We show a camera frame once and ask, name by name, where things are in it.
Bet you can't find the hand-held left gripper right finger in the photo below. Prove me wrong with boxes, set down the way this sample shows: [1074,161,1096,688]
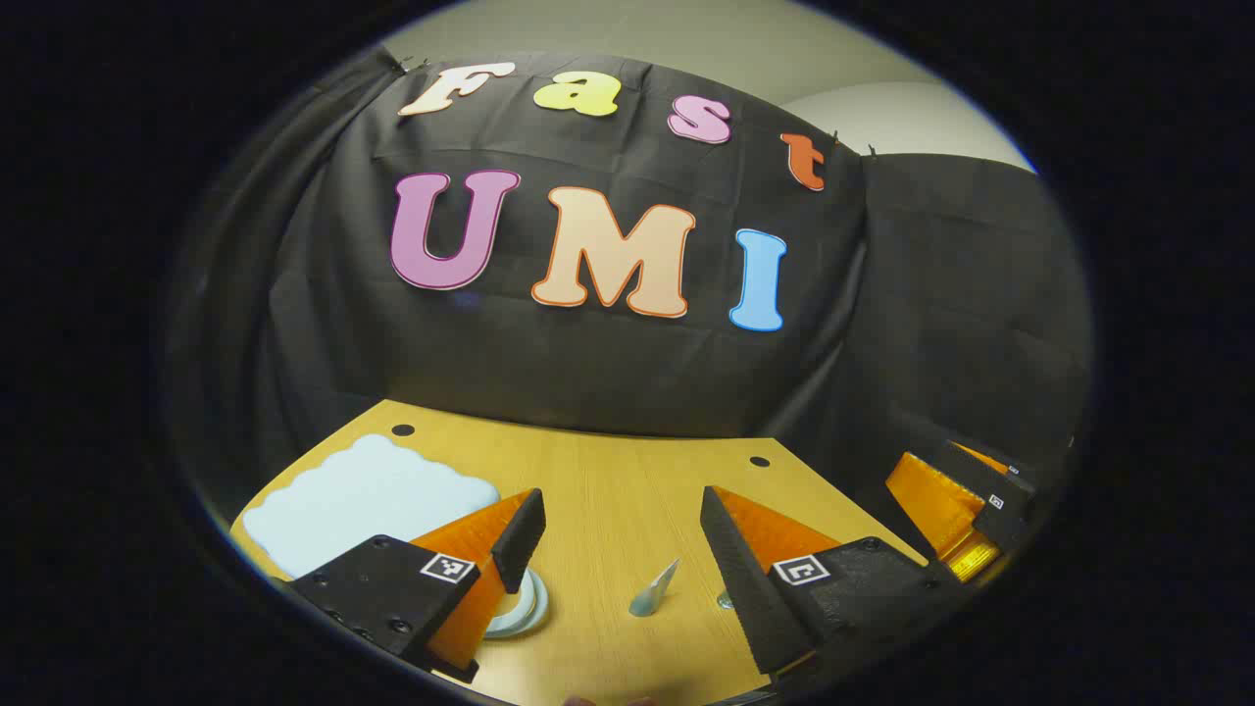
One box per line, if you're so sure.
[699,484,947,699]

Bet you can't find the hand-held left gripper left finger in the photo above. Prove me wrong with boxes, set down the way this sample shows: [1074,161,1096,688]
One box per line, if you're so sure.
[287,487,547,685]

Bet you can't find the white skin care tube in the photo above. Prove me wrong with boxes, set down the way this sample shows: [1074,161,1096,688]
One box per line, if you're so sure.
[628,558,681,618]

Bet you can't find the light blue suitcase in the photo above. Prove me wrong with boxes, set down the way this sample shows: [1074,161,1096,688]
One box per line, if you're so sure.
[242,434,550,640]

